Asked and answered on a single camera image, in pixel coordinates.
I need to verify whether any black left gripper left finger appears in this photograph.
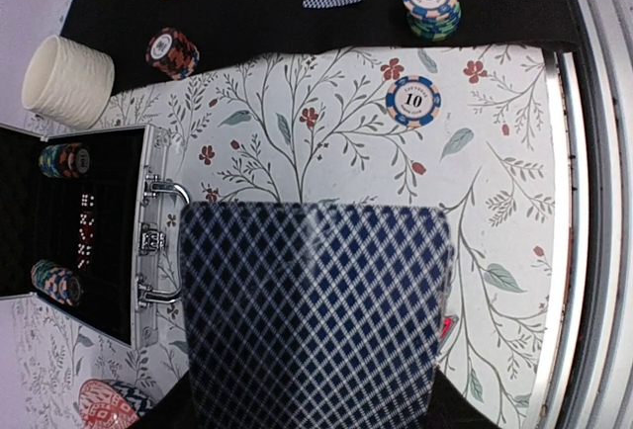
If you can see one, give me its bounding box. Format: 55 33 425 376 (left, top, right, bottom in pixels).
131 373 198 429

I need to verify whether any floral table cloth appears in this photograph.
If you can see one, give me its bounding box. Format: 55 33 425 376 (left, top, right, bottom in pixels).
9 43 560 429

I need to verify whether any blue playing card deck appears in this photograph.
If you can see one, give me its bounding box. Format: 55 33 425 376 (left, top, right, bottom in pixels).
179 202 454 428

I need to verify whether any blue green moved chip stack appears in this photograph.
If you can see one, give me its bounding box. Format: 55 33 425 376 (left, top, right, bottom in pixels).
402 0 462 43

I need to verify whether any row of red dice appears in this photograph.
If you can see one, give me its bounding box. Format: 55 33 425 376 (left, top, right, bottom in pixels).
77 193 96 273

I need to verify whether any red patterned bowl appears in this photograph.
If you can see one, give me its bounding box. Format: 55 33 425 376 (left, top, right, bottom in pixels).
78 379 155 429

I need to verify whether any black poker mat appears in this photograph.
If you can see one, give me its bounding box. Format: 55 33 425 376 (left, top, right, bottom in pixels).
61 0 580 92

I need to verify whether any red black moved chip stack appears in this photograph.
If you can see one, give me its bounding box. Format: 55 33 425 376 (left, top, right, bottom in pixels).
145 28 200 80

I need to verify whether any white ceramic cup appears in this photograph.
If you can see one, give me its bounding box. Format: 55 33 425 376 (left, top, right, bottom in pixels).
21 35 115 129

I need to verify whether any aluminium poker chip case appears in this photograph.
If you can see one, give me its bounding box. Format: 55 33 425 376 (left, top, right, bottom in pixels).
1 125 190 348

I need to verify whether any single blue ten chip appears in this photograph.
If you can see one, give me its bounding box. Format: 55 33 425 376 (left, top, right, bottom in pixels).
385 75 442 129

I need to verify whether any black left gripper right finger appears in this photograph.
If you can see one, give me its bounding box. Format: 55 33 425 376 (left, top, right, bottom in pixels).
424 371 497 429

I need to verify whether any red triangular all-in marker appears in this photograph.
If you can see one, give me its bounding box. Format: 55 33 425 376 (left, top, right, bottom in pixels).
440 315 459 341

